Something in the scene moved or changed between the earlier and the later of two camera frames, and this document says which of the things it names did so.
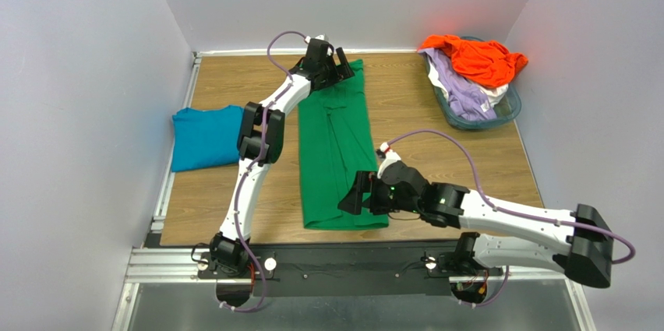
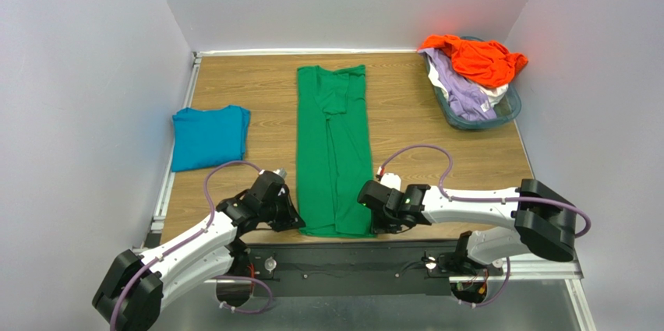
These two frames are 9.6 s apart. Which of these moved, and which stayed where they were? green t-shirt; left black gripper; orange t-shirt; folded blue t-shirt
Moved: left black gripper
Stayed: green t-shirt; orange t-shirt; folded blue t-shirt
